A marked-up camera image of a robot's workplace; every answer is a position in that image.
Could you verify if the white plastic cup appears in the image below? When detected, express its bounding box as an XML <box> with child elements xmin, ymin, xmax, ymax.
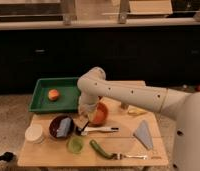
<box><xmin>25</xmin><ymin>124</ymin><xmax>44</xmax><ymax>143</ymax></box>

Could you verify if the green cucumber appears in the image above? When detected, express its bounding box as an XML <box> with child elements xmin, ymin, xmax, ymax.
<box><xmin>89</xmin><ymin>140</ymin><xmax>113</xmax><ymax>159</ymax></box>

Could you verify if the peach fruit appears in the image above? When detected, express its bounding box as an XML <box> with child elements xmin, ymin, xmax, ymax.
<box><xmin>48</xmin><ymin>89</ymin><xmax>60</xmax><ymax>101</ymax></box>

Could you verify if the black object at left edge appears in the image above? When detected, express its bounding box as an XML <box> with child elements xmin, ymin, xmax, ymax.
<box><xmin>0</xmin><ymin>152</ymin><xmax>14</xmax><ymax>162</ymax></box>

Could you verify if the dark brown bowl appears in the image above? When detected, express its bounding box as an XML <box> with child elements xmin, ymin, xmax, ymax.
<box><xmin>49</xmin><ymin>116</ymin><xmax>75</xmax><ymax>139</ymax></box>

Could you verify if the blue eraser block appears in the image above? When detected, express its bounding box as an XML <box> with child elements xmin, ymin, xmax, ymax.
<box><xmin>57</xmin><ymin>118</ymin><xmax>71</xmax><ymax>138</ymax></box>

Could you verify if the green plastic tray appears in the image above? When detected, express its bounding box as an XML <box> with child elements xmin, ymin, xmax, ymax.
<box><xmin>29</xmin><ymin>77</ymin><xmax>80</xmax><ymax>113</ymax></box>

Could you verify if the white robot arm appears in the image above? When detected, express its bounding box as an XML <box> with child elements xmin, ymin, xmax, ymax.
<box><xmin>77</xmin><ymin>67</ymin><xmax>200</xmax><ymax>171</ymax></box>

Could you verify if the yellow banana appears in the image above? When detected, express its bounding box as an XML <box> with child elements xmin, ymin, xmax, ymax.
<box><xmin>127</xmin><ymin>108</ymin><xmax>147</xmax><ymax>116</ymax></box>

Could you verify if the green plastic cup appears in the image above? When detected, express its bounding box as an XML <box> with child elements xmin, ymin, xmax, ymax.
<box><xmin>67</xmin><ymin>136</ymin><xmax>84</xmax><ymax>154</ymax></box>

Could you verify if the silver fork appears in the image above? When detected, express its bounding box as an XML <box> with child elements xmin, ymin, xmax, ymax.
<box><xmin>113</xmin><ymin>153</ymin><xmax>148</xmax><ymax>160</ymax></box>

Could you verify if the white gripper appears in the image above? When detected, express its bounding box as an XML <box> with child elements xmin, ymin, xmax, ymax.
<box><xmin>75</xmin><ymin>94</ymin><xmax>99</xmax><ymax>135</ymax></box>

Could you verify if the grey folded cloth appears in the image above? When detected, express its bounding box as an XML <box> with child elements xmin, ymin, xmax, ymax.
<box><xmin>133</xmin><ymin>120</ymin><xmax>153</xmax><ymax>150</ymax></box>

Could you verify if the orange bowl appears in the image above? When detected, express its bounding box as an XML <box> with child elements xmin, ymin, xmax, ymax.
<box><xmin>89</xmin><ymin>102</ymin><xmax>108</xmax><ymax>126</ymax></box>

